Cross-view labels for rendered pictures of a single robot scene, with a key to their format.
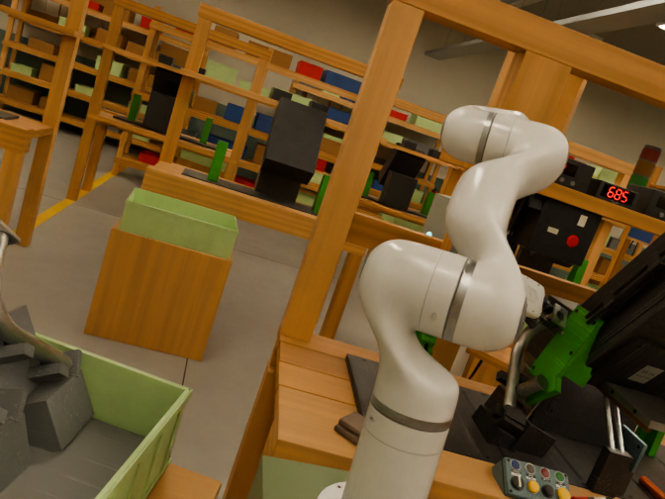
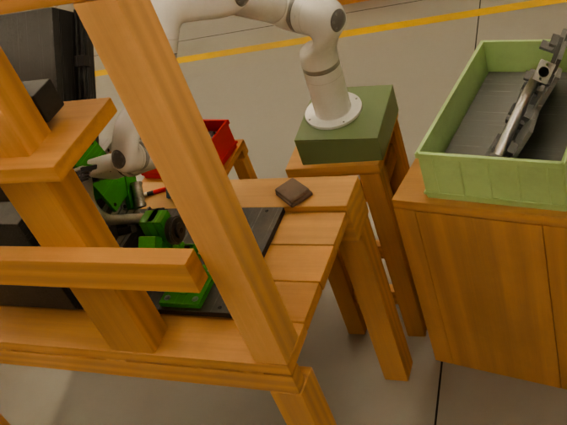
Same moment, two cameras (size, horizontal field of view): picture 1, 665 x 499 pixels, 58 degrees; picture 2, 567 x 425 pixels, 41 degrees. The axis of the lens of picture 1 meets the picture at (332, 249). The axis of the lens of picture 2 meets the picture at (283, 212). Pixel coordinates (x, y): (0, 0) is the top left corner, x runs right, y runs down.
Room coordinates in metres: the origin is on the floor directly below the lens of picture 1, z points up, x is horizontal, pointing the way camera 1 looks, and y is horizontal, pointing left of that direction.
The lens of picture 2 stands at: (2.60, 0.98, 2.25)
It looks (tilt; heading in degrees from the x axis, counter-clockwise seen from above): 37 degrees down; 221
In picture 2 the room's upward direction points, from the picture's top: 22 degrees counter-clockwise
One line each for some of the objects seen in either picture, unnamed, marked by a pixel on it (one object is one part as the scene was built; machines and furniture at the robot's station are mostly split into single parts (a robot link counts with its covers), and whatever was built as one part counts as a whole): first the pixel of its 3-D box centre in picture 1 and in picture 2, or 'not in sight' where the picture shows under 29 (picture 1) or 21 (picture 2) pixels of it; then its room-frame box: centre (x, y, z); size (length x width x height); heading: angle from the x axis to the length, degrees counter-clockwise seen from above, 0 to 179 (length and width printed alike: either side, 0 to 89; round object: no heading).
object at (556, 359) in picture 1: (576, 350); (93, 173); (1.44, -0.65, 1.17); 0.13 x 0.12 x 0.20; 98
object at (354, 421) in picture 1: (363, 432); (293, 191); (1.17, -0.19, 0.91); 0.10 x 0.08 x 0.03; 59
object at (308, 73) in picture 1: (246, 128); not in sight; (8.23, 1.64, 1.12); 3.01 x 0.54 x 2.24; 103
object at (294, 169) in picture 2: not in sight; (342, 142); (0.81, -0.20, 0.83); 0.32 x 0.32 x 0.04; 10
